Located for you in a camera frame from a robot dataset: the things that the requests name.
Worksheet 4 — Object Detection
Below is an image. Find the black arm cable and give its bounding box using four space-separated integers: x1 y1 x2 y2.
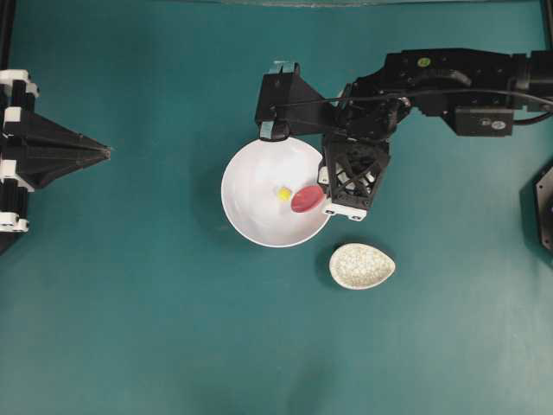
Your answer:
270 71 553 127

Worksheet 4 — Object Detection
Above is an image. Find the yellow hexagonal prism block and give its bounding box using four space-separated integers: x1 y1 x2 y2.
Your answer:
277 187 293 202

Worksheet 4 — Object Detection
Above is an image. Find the speckled egg-shaped dish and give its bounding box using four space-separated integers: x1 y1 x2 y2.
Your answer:
328 243 396 291

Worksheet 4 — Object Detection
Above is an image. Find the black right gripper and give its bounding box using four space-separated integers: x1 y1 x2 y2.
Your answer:
317 133 391 221

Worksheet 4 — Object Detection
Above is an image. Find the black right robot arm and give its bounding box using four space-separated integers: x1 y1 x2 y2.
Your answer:
319 48 552 221

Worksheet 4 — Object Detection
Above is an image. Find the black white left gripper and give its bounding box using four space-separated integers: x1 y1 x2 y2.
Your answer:
1 69 111 233

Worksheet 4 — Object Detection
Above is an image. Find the red plastic spoon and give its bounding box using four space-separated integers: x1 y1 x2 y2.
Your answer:
290 184 326 214

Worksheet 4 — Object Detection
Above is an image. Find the white round bowl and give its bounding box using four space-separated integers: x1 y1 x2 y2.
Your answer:
221 137 329 248

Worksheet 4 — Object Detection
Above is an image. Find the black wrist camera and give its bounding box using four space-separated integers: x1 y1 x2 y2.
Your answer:
254 61 339 143

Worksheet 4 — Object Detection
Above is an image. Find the black aluminium frame rail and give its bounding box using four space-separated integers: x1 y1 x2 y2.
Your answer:
0 0 16 70

